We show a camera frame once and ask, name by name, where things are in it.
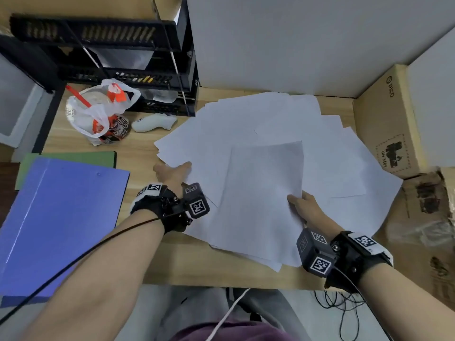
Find person's right hand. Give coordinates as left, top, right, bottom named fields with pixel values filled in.
left=287, top=190, right=342, bottom=240

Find person's left hand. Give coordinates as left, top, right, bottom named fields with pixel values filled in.
left=153, top=161, right=192, bottom=194

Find pile of white papers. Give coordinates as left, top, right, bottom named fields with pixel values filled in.
left=153, top=91, right=404, bottom=273

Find green folder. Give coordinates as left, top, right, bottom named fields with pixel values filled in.
left=15, top=151, right=118, bottom=191

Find blue folder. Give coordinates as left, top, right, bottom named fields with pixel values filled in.
left=0, top=156, right=131, bottom=306

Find person's left forearm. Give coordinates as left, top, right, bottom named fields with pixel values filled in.
left=21, top=209, right=166, bottom=341

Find person's right forearm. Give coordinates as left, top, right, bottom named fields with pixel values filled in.
left=355, top=260, right=455, bottom=341

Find white handheld controller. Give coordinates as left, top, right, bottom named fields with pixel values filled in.
left=131, top=113, right=178, bottom=133

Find printed drink cup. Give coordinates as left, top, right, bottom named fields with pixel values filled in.
left=103, top=115, right=130, bottom=143

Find drink cup in plastic bag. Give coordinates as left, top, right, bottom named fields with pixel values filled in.
left=65, top=78, right=142, bottom=146

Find clear plastic bag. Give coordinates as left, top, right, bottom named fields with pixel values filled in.
left=387, top=218, right=448, bottom=247

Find brown labelled cardboard box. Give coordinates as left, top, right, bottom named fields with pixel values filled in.
left=353, top=64, right=429, bottom=180

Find red drinking straw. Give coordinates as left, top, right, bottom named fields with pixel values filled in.
left=65, top=85, right=91, bottom=108

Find flat printed cardboard box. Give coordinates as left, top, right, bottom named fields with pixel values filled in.
left=385, top=170, right=455, bottom=311

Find grey trousers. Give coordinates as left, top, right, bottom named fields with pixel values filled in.
left=117, top=286, right=313, bottom=341

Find taped cardboard boxes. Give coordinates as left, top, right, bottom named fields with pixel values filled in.
left=439, top=166, right=455, bottom=221

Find black stacked file tray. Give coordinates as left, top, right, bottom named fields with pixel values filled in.
left=9, top=0, right=200, bottom=117

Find white box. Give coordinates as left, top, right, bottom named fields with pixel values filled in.
left=405, top=24, right=455, bottom=167

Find large brown cardboard box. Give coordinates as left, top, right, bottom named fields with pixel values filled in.
left=0, top=0, right=185, bottom=24

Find black wrist strap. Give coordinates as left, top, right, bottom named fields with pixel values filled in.
left=324, top=230, right=394, bottom=294
left=129, top=183, right=187, bottom=235

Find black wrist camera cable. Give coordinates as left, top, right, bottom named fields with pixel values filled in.
left=0, top=217, right=161, bottom=325
left=332, top=264, right=393, bottom=341

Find white cable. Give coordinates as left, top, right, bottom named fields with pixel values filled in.
left=204, top=288, right=251, bottom=341

